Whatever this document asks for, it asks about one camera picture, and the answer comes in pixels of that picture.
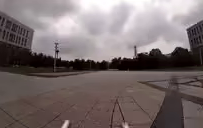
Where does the grey building with window grid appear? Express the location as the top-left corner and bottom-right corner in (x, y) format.
(185, 13), (203, 66)

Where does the low raised kerb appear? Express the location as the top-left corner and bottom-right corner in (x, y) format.
(26, 70), (92, 79)

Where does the grass strip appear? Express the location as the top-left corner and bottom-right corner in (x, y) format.
(0, 65), (90, 75)

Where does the grey paved plaza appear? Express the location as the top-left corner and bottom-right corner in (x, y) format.
(0, 69), (203, 128)

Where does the thin distant tower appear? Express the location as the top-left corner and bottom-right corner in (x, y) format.
(133, 45), (138, 60)

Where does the row of dark trees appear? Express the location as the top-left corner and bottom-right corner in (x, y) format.
(0, 46), (203, 72)

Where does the pale building with window grid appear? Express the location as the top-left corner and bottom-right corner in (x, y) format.
(0, 4), (35, 66)

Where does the floodlight pole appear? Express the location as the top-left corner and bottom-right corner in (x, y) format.
(52, 41), (61, 73)

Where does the robot's own part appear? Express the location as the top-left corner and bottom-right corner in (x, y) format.
(121, 121), (130, 128)
(60, 119), (71, 128)

